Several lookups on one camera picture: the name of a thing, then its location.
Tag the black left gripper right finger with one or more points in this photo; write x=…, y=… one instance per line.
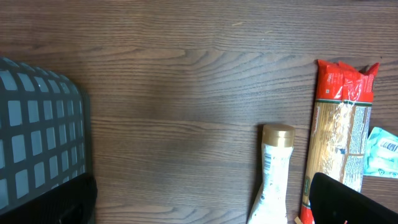
x=332, y=202

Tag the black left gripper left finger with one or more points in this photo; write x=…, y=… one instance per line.
x=69, y=203

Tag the white tube gold cap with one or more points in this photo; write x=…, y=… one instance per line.
x=276, y=149

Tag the teal snack bar wrapper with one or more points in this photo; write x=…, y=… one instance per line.
x=380, y=158

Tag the orange pasta package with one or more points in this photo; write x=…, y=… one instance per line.
x=340, y=127

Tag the grey plastic shopping basket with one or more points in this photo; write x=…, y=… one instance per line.
x=43, y=132

